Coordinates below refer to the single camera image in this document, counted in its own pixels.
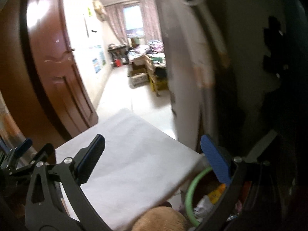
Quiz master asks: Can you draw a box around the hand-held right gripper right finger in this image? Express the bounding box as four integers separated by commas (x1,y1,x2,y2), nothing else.
197,135,273,231

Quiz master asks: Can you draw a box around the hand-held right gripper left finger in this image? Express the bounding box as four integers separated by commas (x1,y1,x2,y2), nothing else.
25,134,113,231

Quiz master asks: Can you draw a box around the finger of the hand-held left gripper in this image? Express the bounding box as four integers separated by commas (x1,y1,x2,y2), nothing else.
11,143,56,175
7,138,33,160

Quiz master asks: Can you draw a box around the green rimmed bin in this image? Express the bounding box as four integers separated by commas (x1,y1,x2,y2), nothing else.
185,166,255,231

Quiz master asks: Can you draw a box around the white cloth covered table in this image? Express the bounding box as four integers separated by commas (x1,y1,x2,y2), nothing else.
55,108,204,230

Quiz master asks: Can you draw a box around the reddish brown wooden door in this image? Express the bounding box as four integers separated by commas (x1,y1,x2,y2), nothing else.
23,0,99,140

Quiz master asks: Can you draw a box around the yellow crate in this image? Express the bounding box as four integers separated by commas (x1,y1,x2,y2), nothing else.
150,76,168,91

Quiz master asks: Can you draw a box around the cardboard box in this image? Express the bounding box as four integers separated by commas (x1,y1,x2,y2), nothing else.
130,67,148,86

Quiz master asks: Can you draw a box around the dark brown door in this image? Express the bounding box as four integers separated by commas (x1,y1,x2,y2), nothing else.
153,0,217,147

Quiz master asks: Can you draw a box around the light wooden chair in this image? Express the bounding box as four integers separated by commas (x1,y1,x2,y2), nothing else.
144,54,166,97

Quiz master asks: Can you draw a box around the dark wooden desk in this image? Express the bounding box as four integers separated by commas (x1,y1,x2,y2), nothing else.
108,44,129,65

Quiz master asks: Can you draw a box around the bed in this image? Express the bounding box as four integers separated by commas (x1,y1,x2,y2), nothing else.
127,40,167,77

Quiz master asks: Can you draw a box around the pink quilt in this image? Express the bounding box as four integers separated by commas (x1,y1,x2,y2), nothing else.
130,40,165,54

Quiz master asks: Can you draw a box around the pink patterned curtain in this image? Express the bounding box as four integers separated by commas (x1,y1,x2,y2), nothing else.
105,5,128,45
140,0,163,41

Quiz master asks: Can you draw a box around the window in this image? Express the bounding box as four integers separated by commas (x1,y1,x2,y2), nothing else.
123,5,145,38

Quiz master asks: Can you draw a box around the wall poster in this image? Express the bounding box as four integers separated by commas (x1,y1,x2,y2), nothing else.
89,44,106,74

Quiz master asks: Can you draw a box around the dark wall fixture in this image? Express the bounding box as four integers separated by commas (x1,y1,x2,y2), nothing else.
262,16,289,77

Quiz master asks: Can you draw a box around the wall air conditioner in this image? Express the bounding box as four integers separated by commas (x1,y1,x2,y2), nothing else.
93,0,106,21

